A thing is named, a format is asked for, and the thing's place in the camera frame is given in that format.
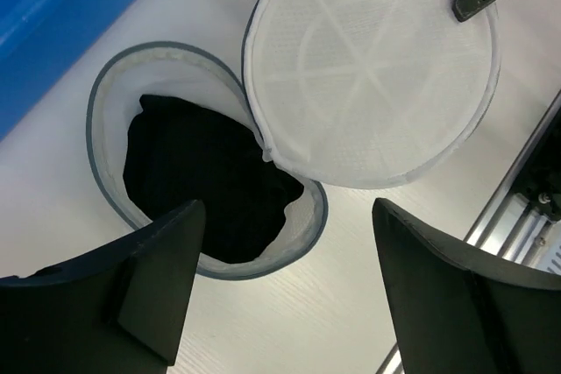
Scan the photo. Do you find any blue plastic bin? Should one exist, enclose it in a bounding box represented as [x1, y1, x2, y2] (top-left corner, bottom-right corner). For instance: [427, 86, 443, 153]
[1, 0, 135, 136]

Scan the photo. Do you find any white mesh laundry bag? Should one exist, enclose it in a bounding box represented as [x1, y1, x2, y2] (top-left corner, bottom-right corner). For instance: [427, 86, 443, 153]
[86, 0, 501, 281]

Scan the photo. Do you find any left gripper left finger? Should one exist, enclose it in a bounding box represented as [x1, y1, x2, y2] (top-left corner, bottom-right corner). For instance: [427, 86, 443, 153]
[1, 201, 206, 373]

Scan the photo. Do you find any black garment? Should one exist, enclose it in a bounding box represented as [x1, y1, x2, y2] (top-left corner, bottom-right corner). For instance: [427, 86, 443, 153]
[123, 94, 304, 264]

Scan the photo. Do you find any aluminium mounting rail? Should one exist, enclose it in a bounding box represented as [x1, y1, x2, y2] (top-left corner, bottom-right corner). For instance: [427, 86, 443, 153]
[380, 101, 560, 373]

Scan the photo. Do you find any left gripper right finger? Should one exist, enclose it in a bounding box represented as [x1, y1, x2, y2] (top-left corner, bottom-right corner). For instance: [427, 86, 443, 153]
[372, 198, 560, 373]

